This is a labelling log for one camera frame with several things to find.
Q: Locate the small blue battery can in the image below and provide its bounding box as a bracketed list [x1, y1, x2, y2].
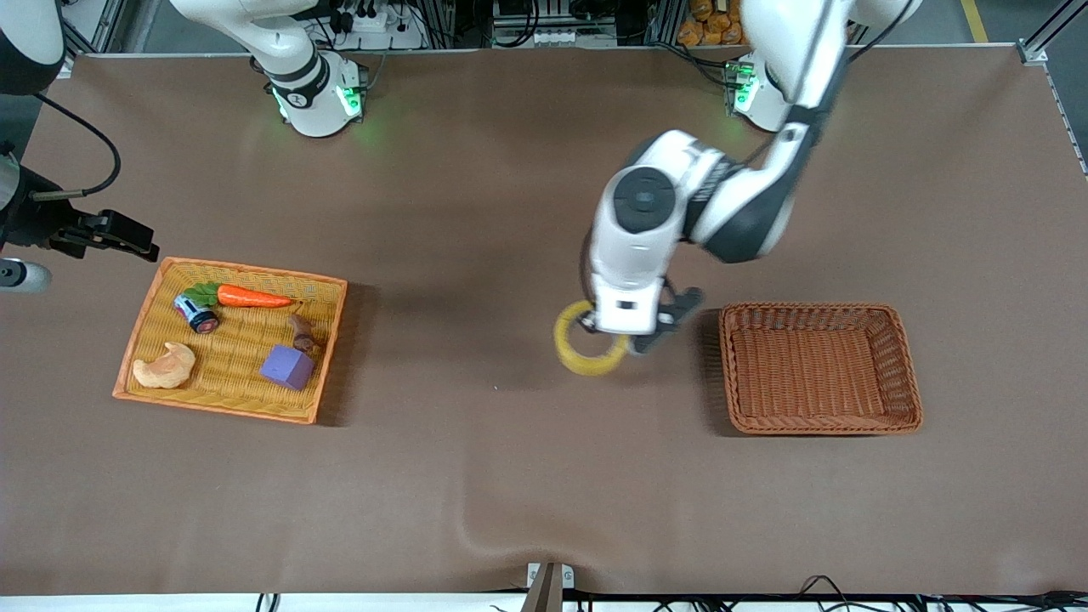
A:
[173, 293, 220, 334]

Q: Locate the brown table cover sheet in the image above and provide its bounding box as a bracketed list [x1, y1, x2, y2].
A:
[0, 47, 1088, 596]

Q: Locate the orange woven tray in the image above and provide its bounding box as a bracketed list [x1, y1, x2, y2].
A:
[112, 257, 349, 425]

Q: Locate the pile of orange snack bags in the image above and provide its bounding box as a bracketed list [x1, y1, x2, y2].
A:
[677, 0, 749, 48]

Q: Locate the toy croissant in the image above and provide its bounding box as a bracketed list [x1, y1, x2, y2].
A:
[132, 342, 196, 390]

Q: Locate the brown wicker basket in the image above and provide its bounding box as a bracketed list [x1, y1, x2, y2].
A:
[719, 303, 923, 436]

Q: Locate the small brown figurine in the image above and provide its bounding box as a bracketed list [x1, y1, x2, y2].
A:
[287, 314, 325, 353]

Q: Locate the yellow tape roll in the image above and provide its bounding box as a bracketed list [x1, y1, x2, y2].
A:
[553, 298, 632, 377]

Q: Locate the purple foam cube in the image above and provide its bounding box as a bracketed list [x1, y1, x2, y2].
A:
[260, 344, 316, 392]

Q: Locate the aluminium frame profile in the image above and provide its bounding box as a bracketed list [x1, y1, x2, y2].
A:
[1018, 0, 1088, 67]
[55, 0, 128, 77]

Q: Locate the white power strip with plugs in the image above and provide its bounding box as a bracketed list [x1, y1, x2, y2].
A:
[327, 0, 428, 50]

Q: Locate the grey power strip unit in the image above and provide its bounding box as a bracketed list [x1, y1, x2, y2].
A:
[491, 0, 619, 48]

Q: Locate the orange toy carrot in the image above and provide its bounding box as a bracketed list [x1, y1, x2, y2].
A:
[184, 282, 295, 310]

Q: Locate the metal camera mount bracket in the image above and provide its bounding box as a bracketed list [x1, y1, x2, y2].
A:
[525, 561, 576, 612]

